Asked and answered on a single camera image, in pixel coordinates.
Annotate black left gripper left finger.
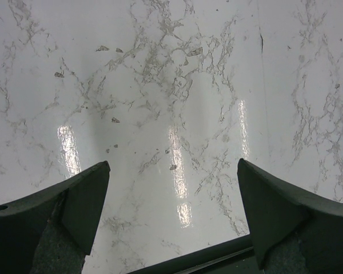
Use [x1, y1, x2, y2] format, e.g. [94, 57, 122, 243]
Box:
[0, 161, 110, 273]

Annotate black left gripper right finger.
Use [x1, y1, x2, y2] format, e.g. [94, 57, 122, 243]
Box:
[237, 159, 343, 273]

